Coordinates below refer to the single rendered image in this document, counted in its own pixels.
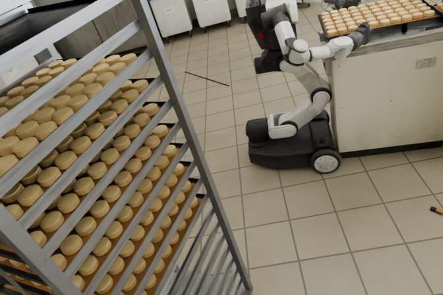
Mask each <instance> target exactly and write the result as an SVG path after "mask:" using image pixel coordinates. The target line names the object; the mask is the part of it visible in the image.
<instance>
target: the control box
mask: <svg viewBox="0 0 443 295"><path fill-rule="evenodd" d="M320 44H321V47H322V46H325V45H326V42H321V43H320ZM322 62H325V67H324V70H325V71H326V75H327V77H330V76H332V66H331V59H330V60H326V59H325V61H324V59H323V60H322Z"/></svg>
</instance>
